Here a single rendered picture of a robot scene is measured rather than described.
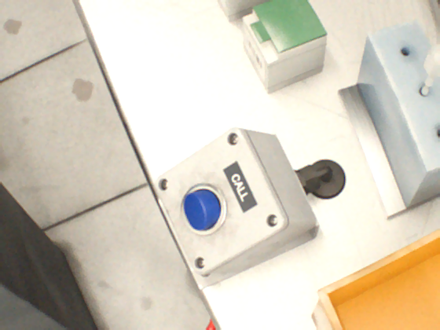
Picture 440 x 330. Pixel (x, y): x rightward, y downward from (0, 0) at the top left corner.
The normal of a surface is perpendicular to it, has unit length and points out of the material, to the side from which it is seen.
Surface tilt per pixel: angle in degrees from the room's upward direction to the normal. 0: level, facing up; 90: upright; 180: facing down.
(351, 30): 0
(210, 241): 30
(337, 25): 0
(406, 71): 0
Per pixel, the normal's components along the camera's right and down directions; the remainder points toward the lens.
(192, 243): -0.49, -0.06
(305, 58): 0.41, 0.87
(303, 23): -0.04, -0.30
